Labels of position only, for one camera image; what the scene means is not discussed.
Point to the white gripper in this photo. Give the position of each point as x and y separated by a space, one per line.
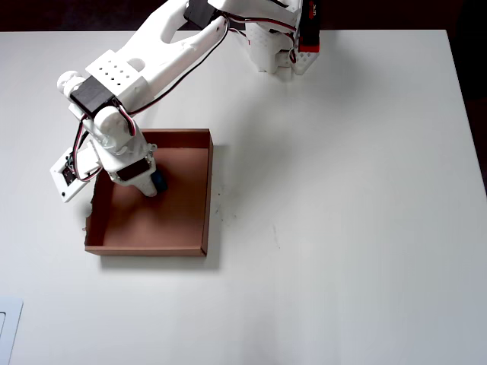
131 173

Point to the blue cube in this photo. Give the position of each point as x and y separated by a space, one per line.
160 182

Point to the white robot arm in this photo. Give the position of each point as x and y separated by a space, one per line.
160 61

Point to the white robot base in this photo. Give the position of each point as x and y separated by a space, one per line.
266 53

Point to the brown open cardboard box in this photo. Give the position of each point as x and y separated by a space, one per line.
171 228

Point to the white flat device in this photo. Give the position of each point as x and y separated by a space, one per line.
13 323

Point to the red black controller board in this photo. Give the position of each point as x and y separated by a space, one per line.
310 30

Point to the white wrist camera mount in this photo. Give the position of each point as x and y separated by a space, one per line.
74 190

